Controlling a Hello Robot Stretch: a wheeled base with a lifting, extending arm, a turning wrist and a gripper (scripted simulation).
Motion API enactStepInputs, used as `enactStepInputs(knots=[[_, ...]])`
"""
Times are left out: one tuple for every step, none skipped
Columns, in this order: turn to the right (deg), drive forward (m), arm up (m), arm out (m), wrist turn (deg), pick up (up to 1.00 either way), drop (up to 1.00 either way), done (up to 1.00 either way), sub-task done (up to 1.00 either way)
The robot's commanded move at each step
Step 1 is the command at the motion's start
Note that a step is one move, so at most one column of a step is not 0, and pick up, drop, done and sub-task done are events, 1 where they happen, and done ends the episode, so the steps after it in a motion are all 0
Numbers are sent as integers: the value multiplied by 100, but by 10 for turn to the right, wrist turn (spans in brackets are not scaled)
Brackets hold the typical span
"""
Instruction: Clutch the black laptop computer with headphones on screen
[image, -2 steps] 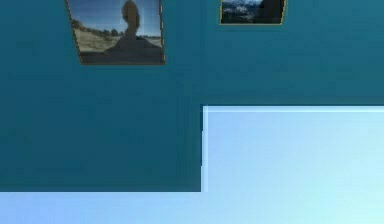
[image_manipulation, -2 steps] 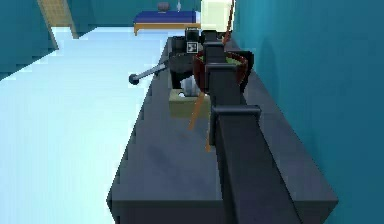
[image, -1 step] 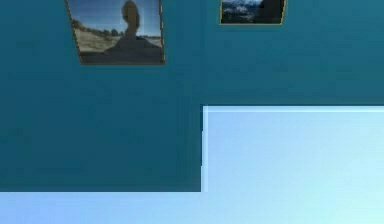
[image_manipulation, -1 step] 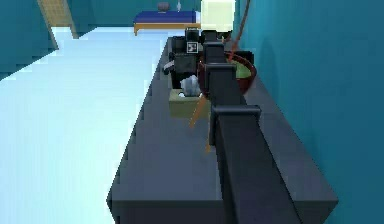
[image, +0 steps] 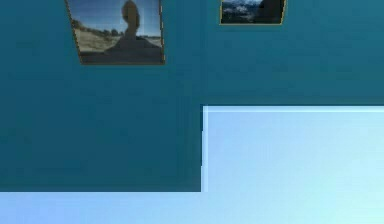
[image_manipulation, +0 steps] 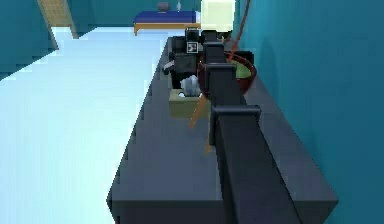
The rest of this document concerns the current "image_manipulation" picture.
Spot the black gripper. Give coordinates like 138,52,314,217
162,53,199,76

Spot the olive tissue box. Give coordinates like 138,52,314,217
168,75,212,119

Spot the orange pencil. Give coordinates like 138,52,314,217
188,97,205,130

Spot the dark red bowl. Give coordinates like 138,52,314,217
196,51,258,98

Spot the dark grey long cabinet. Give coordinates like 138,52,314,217
106,34,340,224

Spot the blue bed with wooden frame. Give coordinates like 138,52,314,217
133,9,202,36

